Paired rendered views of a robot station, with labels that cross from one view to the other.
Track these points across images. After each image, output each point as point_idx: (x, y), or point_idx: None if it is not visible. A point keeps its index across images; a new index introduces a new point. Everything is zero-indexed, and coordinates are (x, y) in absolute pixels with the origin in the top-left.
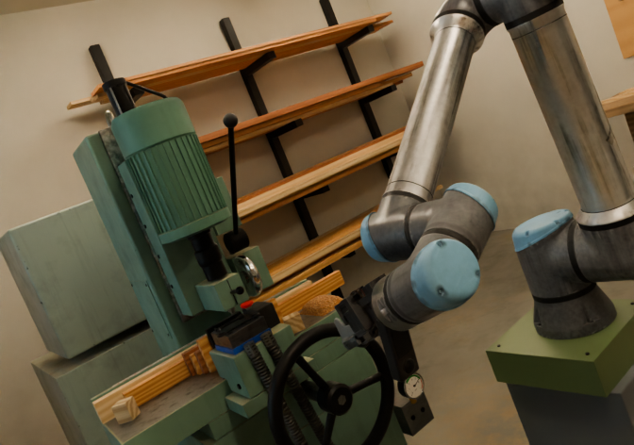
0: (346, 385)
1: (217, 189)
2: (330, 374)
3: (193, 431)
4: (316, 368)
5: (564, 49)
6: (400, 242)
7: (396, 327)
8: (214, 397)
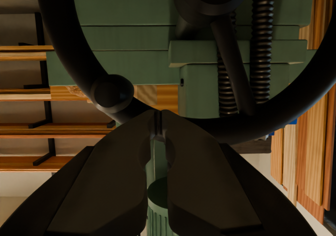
0: None
1: (155, 229)
2: (127, 11)
3: (315, 51)
4: (173, 46)
5: None
6: None
7: None
8: None
